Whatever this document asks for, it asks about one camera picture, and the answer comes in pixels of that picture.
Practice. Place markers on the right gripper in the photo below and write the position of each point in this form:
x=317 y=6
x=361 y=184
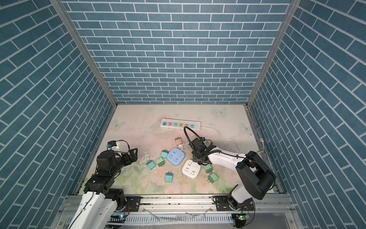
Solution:
x=194 y=157

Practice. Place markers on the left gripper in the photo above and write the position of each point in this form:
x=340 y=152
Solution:
x=134 y=157

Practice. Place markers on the green USB charger plug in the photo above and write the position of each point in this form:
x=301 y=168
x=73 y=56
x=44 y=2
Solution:
x=208 y=168
x=212 y=178
x=160 y=161

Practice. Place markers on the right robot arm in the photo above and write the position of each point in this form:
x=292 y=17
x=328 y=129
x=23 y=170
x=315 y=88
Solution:
x=256 y=176

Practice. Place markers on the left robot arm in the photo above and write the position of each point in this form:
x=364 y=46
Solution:
x=100 y=202

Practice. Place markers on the white square power socket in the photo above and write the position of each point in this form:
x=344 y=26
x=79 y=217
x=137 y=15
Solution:
x=191 y=169

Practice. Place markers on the blue square power socket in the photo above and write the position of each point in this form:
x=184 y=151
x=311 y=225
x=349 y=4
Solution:
x=175 y=157

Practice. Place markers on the long white power strip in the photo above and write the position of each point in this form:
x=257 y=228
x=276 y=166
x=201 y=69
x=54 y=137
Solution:
x=180 y=124

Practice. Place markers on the pink USB charger plug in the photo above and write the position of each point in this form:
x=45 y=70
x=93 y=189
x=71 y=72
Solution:
x=178 y=141

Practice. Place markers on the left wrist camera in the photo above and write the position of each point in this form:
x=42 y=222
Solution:
x=112 y=145

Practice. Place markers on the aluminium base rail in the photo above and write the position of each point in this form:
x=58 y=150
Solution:
x=148 y=210

